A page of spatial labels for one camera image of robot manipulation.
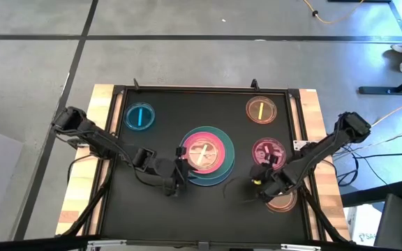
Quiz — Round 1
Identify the black table leg base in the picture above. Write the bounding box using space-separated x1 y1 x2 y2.
358 69 402 96

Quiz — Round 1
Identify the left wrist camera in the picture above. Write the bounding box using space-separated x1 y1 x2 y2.
132 147 157 172

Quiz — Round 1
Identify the pink plastic plate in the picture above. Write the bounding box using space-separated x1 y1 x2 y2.
182 132 226 175

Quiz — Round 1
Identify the small red transparent plate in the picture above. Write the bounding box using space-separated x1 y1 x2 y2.
251 137 288 171

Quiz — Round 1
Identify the small orange transparent plate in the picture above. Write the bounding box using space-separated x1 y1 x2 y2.
265 190 298 213

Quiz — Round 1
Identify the black laptop computer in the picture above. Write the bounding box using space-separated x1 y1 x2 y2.
373 193 402 250

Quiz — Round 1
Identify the large teal plastic plate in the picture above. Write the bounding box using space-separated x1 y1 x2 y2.
179 125 236 181

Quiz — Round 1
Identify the yellow cable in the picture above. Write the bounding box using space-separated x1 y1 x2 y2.
301 0 366 25

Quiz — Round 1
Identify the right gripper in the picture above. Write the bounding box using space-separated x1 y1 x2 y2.
250 146 286 197

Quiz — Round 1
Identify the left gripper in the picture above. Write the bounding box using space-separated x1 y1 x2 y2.
151 146 198 197

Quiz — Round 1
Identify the small yellow transparent plate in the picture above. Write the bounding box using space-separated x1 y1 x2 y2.
245 96 278 125

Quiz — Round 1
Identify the large blue plastic plate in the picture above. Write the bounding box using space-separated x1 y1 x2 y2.
186 163 236 187

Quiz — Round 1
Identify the small blue transparent plate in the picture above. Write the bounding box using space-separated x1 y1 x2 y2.
124 101 156 132

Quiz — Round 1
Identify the black cable bundle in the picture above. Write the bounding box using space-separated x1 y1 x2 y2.
333 130 402 188

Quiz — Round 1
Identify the white cardboard box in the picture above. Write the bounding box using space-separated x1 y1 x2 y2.
347 205 383 245

